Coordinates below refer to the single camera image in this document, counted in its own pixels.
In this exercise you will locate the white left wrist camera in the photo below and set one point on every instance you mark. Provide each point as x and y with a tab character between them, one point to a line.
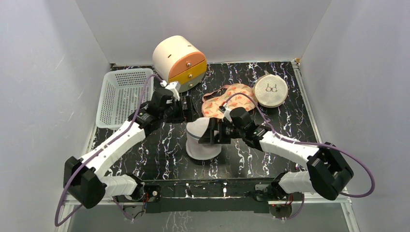
173	87

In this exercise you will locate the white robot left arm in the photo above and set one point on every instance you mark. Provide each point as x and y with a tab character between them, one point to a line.
85	178

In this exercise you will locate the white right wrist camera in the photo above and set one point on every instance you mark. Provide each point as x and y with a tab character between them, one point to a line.
225	110

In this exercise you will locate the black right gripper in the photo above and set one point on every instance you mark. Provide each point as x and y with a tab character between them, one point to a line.
216	132

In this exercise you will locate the white plastic basket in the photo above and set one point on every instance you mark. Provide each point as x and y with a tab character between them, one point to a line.
119	96

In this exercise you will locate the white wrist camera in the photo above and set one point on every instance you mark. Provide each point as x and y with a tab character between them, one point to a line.
225	110
173	87

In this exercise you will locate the round beige mesh pouch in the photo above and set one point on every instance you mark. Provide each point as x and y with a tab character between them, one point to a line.
270	90

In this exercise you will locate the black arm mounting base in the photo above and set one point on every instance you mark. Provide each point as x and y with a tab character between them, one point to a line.
215	195

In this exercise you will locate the floral peach bra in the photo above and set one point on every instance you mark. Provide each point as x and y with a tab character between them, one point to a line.
212	101

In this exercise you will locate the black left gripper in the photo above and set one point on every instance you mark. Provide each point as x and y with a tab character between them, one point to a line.
191	114

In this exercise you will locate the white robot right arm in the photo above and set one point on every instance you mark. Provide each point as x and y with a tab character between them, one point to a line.
326	171

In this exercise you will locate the cream round drawer cabinet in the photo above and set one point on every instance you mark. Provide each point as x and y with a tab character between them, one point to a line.
175	59

